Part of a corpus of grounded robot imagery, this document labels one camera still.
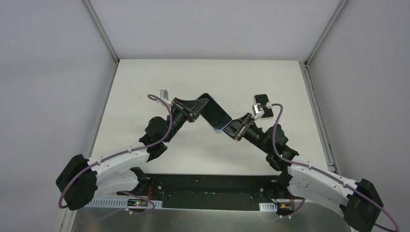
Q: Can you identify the aluminium frame rail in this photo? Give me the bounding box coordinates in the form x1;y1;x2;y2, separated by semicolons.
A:
58;0;120;232
298;0;366;232

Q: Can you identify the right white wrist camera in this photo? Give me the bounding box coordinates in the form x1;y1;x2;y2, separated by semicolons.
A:
252;103;264;121

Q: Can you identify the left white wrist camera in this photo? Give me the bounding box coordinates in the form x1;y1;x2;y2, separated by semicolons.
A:
160;89;169;101

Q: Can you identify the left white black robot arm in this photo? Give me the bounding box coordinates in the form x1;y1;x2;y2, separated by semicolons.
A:
56;94;208;211

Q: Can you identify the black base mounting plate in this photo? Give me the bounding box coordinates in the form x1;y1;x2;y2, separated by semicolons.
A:
130;174;296;211

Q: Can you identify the white slotted cable duct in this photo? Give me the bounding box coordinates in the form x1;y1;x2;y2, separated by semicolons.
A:
86;197;163;209
259;203;278;212

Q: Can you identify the left aluminium frame rail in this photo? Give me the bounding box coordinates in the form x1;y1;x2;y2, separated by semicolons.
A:
58;0;120;232

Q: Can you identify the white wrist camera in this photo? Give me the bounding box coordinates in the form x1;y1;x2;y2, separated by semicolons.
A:
252;103;264;121
160;89;169;101

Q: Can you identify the shiny metal front panel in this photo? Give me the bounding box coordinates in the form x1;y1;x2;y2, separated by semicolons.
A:
72;203;350;232

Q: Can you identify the black phone with pink edge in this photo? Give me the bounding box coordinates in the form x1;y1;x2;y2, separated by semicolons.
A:
254;94;274;119

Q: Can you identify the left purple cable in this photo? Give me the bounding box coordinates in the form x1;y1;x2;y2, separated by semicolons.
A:
58;94;174;209

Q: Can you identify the right aluminium frame rail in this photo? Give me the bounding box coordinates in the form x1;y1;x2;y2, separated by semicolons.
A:
298;0;366;232

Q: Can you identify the left white slotted cable duct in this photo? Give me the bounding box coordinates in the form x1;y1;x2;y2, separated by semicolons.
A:
86;197;163;209

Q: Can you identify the left green circuit board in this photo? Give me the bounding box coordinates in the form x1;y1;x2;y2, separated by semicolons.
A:
127;199;149;208

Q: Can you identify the right white slotted cable duct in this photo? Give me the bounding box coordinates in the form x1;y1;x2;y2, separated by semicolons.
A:
259;203;278;212

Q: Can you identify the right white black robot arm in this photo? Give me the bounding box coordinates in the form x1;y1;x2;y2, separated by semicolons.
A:
223;113;383;232

